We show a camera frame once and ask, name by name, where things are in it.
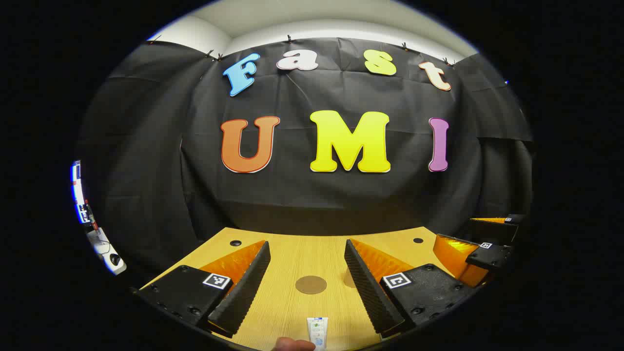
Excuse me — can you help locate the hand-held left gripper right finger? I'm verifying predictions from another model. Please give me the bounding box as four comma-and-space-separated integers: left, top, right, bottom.
344, 238, 483, 341

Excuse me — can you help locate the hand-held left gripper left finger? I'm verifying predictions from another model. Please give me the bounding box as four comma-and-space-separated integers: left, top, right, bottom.
133, 239, 272, 338

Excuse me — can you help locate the round brown coaster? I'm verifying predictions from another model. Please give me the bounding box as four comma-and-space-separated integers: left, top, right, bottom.
295, 275, 328, 295

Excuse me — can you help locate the white toothpaste tube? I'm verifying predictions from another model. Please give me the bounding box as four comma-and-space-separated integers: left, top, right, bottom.
306, 317, 329, 351

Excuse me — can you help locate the wooden desktop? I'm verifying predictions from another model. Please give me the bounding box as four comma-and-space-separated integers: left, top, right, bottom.
139, 226, 488, 351

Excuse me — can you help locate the black backdrop cloth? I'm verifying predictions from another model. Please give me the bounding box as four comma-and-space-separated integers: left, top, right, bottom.
76, 37, 534, 273

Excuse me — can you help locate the white side desk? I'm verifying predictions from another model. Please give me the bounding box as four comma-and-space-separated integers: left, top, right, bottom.
87, 227, 127, 275

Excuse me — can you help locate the computer monitor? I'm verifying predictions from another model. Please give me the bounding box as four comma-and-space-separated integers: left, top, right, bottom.
71, 160, 93, 225

